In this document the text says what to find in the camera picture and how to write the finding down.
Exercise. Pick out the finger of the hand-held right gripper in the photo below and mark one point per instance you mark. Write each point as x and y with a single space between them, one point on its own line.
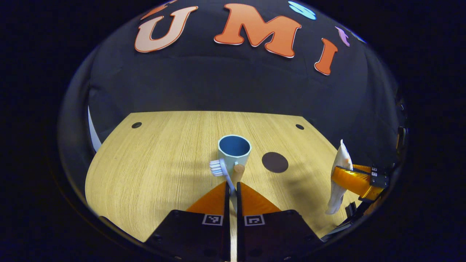
364 168
355 182

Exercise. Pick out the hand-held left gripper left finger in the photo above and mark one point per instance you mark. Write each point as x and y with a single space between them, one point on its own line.
227 218

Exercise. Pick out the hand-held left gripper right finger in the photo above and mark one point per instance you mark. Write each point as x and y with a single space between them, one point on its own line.
240 218

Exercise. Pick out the white toothpaste tube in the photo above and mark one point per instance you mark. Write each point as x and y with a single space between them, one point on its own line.
342 156

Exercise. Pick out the pale blue toothbrush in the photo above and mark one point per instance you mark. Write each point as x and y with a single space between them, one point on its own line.
218 167

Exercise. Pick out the dark brown round coaster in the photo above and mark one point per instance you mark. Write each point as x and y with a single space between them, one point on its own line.
275 162

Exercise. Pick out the black backdrop cloth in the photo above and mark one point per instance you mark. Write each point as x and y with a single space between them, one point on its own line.
225 83

